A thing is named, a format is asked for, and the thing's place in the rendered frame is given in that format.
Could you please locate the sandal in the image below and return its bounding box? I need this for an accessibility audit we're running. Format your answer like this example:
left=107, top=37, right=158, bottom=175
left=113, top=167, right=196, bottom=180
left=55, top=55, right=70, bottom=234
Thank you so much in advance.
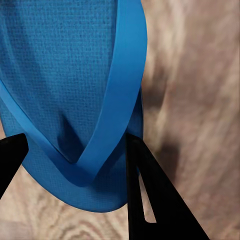
left=0, top=0, right=148, bottom=213

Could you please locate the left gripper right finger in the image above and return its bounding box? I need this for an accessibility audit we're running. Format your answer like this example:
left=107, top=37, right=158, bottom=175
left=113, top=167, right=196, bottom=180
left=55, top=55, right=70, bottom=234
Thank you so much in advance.
left=125, top=133, right=210, bottom=240

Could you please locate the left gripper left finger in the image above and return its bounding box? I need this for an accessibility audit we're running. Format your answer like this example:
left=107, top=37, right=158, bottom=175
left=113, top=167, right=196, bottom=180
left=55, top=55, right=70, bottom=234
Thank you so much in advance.
left=0, top=133, right=29, bottom=199

